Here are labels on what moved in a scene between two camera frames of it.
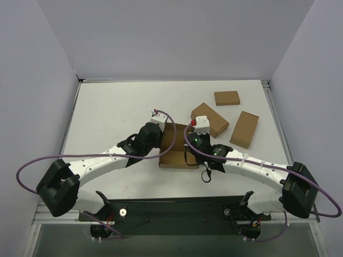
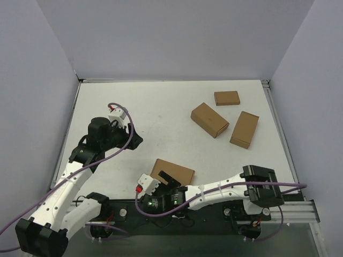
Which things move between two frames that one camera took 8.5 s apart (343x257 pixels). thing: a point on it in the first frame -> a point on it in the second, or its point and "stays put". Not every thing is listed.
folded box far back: [223, 98] stays put
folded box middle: [217, 124] stays put
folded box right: [244, 130] stays put
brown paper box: [174, 157] -> [182, 175]
